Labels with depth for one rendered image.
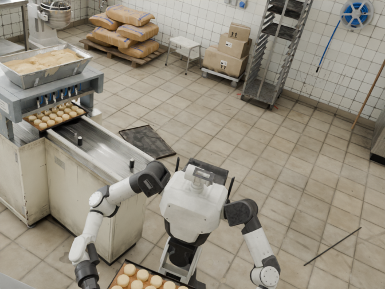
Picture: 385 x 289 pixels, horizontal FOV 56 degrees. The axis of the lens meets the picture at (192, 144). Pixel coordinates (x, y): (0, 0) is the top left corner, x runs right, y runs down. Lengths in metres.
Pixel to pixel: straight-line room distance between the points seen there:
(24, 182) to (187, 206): 1.54
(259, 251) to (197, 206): 0.31
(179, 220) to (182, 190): 0.13
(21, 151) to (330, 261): 2.61
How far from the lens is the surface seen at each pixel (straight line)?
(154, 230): 3.18
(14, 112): 2.47
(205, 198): 1.56
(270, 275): 1.57
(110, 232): 2.59
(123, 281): 1.63
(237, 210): 1.56
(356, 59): 5.68
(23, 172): 2.76
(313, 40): 5.70
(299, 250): 3.43
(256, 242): 1.58
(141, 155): 2.45
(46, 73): 2.54
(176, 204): 1.56
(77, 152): 2.45
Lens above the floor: 2.37
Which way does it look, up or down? 34 degrees down
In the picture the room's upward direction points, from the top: 12 degrees clockwise
